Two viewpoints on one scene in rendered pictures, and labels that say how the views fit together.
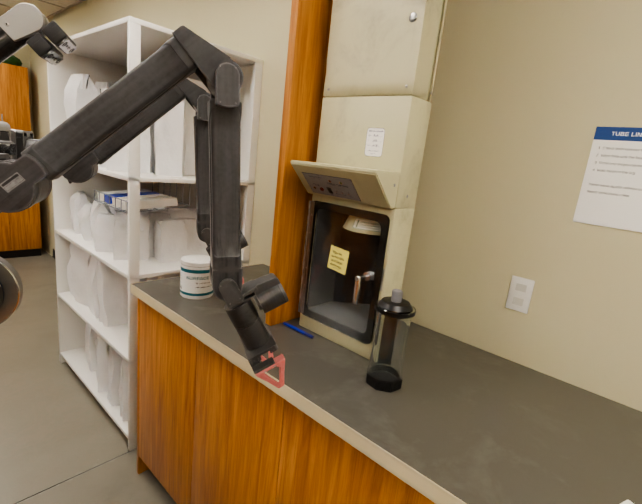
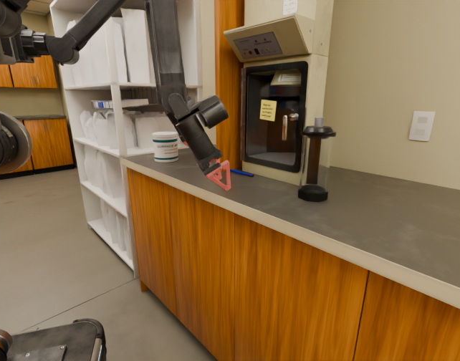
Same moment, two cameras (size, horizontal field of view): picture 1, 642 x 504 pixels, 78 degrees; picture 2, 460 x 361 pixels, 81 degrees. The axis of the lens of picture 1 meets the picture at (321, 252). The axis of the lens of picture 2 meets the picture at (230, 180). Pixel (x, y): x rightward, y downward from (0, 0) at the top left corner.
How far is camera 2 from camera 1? 0.28 m
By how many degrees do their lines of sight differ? 7
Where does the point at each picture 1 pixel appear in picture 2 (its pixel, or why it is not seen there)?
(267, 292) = (209, 107)
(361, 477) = (300, 263)
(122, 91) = not seen: outside the picture
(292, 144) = (223, 22)
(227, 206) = (167, 25)
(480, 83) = not seen: outside the picture
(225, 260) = (170, 76)
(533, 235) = (432, 72)
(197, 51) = not seen: outside the picture
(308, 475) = (257, 270)
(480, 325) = (387, 158)
